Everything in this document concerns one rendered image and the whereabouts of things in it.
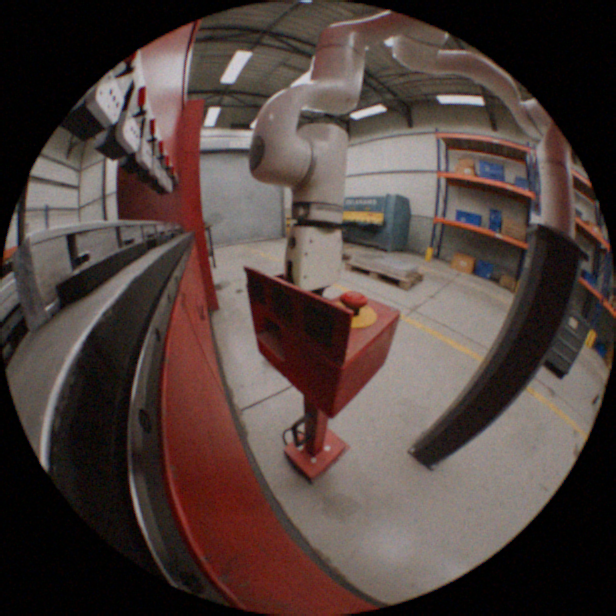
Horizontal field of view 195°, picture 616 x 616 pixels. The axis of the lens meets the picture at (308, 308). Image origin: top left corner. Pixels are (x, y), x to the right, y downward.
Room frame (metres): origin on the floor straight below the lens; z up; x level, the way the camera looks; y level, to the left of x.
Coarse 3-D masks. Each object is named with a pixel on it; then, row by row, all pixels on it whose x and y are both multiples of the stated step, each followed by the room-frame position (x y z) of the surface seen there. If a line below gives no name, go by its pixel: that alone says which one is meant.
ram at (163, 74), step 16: (176, 32) 0.35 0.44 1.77; (144, 48) 0.20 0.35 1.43; (160, 48) 0.30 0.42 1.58; (176, 48) 0.49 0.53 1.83; (144, 64) 0.26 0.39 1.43; (160, 64) 0.39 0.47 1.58; (176, 64) 0.64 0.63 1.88; (144, 80) 0.32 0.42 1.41; (160, 80) 0.48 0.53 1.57; (176, 80) 0.81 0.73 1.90; (160, 96) 0.56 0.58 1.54; (176, 96) 0.98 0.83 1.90; (160, 112) 0.64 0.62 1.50; (176, 112) 1.13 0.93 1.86; (160, 128) 0.69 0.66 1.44; (176, 128) 1.26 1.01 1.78; (176, 144) 1.35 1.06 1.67; (176, 160) 1.40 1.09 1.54
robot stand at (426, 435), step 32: (544, 256) 0.18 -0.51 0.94; (576, 256) 0.10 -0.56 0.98; (544, 288) 0.16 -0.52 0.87; (512, 320) 0.21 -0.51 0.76; (544, 320) 0.13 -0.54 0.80; (512, 352) 0.17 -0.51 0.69; (544, 352) 0.09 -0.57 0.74; (480, 384) 0.19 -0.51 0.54; (512, 384) 0.12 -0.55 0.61; (448, 416) 0.21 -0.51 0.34; (480, 416) 0.13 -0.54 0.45; (416, 448) 0.20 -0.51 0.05; (448, 448) 0.11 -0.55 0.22
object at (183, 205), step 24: (192, 120) 1.57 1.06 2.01; (192, 144) 1.58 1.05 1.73; (120, 168) 1.20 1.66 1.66; (192, 168) 1.58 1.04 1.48; (120, 192) 1.20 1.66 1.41; (144, 192) 1.33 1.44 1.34; (192, 192) 1.58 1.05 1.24; (120, 216) 1.19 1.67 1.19; (144, 216) 1.32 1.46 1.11; (168, 216) 1.44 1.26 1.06; (192, 216) 1.57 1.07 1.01
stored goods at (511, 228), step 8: (456, 216) 4.02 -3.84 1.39; (464, 216) 3.86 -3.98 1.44; (472, 216) 3.68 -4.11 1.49; (480, 216) 3.51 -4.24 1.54; (496, 216) 3.29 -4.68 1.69; (472, 224) 3.66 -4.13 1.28; (480, 224) 3.83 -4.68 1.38; (496, 224) 3.26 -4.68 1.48; (504, 224) 3.10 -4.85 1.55; (512, 224) 2.92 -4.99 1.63; (520, 224) 2.73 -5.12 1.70; (496, 232) 3.23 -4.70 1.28; (504, 232) 3.08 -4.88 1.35; (512, 232) 2.89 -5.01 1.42; (520, 232) 2.70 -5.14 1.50; (520, 240) 2.67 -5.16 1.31
